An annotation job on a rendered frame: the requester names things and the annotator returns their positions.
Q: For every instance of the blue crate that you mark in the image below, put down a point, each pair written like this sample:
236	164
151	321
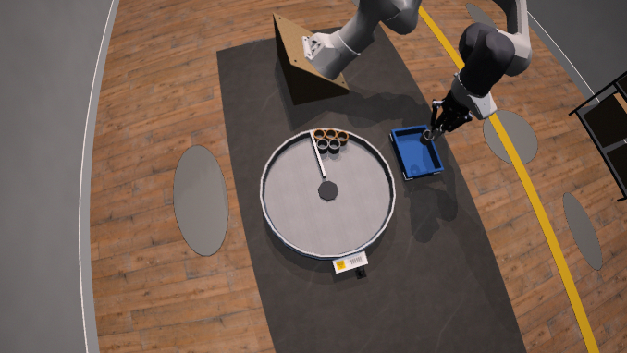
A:
418	158

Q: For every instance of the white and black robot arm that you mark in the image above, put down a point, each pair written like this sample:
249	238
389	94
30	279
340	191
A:
487	52

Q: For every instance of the bronze bushing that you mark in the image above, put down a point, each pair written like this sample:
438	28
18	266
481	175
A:
331	132
319	132
342	134

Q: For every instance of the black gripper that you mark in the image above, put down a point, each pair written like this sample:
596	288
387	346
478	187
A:
453	119

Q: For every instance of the grey metal ring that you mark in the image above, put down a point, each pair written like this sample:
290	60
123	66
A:
424	138
333	142
322	142

